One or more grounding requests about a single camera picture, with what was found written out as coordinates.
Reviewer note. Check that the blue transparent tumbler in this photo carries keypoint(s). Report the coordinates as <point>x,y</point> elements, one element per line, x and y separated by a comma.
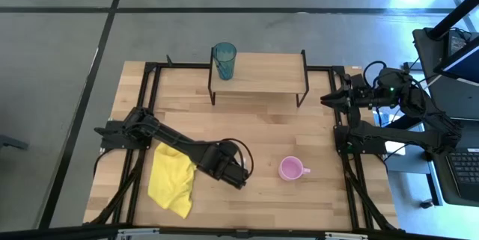
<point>224,64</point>

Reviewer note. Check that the black slanted pole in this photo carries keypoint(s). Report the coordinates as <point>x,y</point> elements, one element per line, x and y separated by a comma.
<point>454,13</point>

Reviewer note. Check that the yellow cloth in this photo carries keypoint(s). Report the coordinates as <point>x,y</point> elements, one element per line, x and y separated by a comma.
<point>172,184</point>

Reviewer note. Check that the wooden table with black frame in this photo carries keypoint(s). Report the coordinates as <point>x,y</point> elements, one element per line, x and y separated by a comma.
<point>262,75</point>

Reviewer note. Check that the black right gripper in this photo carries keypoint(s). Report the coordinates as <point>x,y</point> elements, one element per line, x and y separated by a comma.
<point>363,97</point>

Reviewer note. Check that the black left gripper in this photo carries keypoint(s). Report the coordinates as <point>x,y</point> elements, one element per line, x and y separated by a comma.
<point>224,165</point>

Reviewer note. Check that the black monitor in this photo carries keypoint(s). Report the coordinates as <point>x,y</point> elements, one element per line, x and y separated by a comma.
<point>462,62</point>

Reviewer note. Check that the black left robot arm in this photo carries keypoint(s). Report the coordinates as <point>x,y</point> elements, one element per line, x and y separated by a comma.
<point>168,139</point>

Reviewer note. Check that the black aluminium table frame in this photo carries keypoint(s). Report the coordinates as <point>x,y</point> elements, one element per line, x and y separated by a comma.
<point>350,195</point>

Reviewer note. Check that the pink plastic bin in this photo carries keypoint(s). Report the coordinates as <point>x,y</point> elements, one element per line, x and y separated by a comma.
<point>290,169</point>

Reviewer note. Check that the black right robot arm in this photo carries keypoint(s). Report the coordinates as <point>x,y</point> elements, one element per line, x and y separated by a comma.
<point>411,135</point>

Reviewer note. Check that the black laptop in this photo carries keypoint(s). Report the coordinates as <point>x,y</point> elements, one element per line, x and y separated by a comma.
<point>466,169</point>

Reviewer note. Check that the black side desk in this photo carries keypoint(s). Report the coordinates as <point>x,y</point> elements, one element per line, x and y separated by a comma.
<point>449,98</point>

